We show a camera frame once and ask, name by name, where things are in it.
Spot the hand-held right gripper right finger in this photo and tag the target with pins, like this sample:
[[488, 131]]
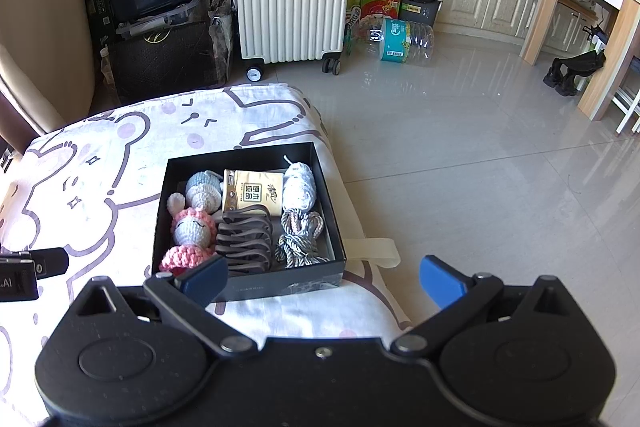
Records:
[[442, 284]]

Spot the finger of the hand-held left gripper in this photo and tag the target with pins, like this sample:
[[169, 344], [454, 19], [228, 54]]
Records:
[[52, 263]]

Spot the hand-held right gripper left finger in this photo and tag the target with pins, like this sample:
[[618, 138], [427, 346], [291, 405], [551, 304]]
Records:
[[205, 281]]

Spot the pink crochet bunny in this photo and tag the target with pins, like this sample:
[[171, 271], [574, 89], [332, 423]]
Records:
[[192, 232]]

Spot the black cardboard box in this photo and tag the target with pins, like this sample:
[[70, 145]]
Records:
[[260, 289]]

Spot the dark grey hair claw clip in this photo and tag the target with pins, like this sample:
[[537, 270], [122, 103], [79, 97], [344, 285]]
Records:
[[245, 242]]

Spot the grey crochet mouse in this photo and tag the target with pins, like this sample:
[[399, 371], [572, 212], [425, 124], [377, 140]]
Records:
[[202, 192]]

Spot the beige tissue packet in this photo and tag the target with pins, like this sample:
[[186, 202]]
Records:
[[252, 192]]

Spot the white lace roll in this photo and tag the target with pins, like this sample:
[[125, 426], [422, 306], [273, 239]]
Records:
[[299, 184]]

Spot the bear print blanket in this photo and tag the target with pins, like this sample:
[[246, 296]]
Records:
[[100, 187]]

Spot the brown curtain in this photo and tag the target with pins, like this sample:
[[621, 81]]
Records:
[[15, 122]]

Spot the small clear bottle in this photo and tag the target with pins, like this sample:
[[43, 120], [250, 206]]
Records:
[[106, 67]]

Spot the beige mattress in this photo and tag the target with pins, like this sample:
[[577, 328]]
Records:
[[45, 17]]

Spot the large teal label water bottle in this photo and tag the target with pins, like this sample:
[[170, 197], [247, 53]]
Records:
[[400, 42]]

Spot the black object on floor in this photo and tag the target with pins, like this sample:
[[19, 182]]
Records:
[[575, 72]]

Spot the dark trash bin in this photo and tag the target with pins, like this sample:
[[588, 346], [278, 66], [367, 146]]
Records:
[[420, 9]]

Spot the wooden table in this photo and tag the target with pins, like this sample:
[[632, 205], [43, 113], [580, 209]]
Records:
[[610, 57]]

